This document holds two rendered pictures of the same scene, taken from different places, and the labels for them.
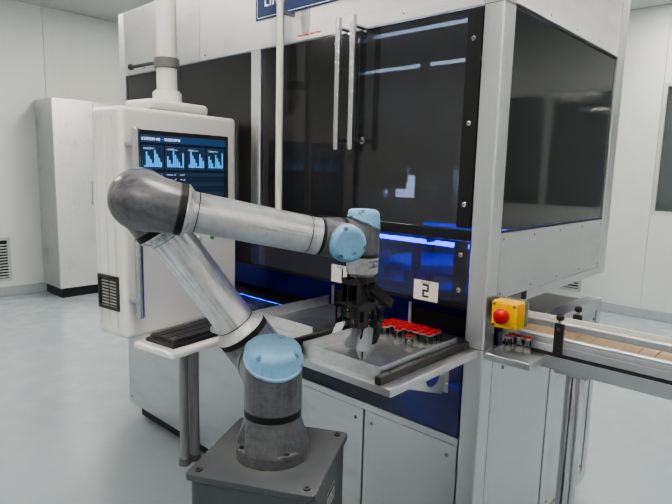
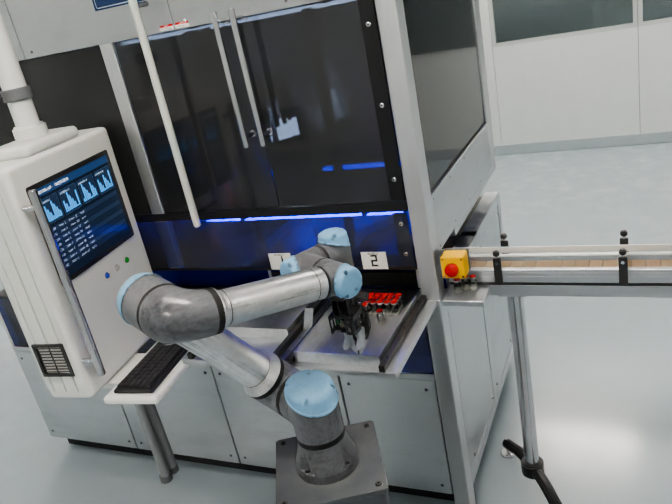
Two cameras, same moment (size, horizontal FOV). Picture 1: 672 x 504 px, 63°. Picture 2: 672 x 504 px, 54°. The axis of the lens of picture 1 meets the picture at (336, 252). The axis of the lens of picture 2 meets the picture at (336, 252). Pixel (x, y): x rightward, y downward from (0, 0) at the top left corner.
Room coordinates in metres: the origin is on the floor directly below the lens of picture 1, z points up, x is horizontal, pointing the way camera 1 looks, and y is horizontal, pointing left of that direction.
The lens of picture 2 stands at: (-0.23, 0.34, 1.84)
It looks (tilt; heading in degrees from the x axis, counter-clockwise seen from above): 22 degrees down; 345
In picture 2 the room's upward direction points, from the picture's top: 12 degrees counter-clockwise
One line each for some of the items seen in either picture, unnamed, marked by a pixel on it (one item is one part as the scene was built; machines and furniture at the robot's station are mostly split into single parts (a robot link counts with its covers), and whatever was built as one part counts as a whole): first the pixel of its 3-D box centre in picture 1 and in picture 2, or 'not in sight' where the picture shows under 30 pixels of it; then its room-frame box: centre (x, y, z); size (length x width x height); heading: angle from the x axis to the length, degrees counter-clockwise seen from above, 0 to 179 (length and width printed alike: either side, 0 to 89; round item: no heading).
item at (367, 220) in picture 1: (362, 232); (334, 251); (1.27, -0.06, 1.22); 0.09 x 0.08 x 0.11; 110
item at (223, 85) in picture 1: (215, 133); (75, 139); (2.33, 0.51, 1.50); 0.49 x 0.01 x 0.59; 47
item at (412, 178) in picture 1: (412, 124); (322, 109); (1.66, -0.22, 1.50); 0.43 x 0.01 x 0.59; 47
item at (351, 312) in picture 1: (359, 300); (346, 308); (1.26, -0.06, 1.06); 0.09 x 0.08 x 0.12; 137
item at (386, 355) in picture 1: (381, 345); (358, 327); (1.44, -0.13, 0.90); 0.34 x 0.26 x 0.04; 137
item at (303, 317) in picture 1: (321, 314); (276, 306); (1.76, 0.04, 0.90); 0.34 x 0.26 x 0.04; 137
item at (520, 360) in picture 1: (518, 355); (468, 293); (1.47, -0.51, 0.87); 0.14 x 0.13 x 0.02; 137
